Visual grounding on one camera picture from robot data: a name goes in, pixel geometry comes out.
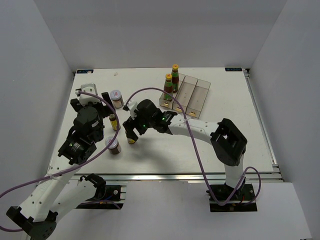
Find chili sauce bottle yellow cap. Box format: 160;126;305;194
163;73;173;102

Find yellow label brown bottle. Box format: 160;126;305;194
125;131;138;144

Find blue label sticker left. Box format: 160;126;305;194
76;69;94;74

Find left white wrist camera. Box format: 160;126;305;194
75;83;100;107

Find blue label sticker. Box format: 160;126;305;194
224;67;243;72
76;69;94;74

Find clear three-slot organizer tray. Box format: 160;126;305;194
173;73;211;119

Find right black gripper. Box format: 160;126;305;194
123;110;155;142

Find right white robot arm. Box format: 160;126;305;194
123;99;248;200

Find blue label sticker right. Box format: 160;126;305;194
224;67;243;72

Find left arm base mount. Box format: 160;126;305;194
76;173;125;210

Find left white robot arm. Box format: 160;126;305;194
6;90;116;240

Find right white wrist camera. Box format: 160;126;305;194
122;100;138;120

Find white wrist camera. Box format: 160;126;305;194
75;83;100;107
122;100;138;120

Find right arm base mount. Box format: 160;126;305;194
206;184;258;213

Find sauce jar grey lid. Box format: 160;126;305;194
104;136;122;155
109;89;124;109

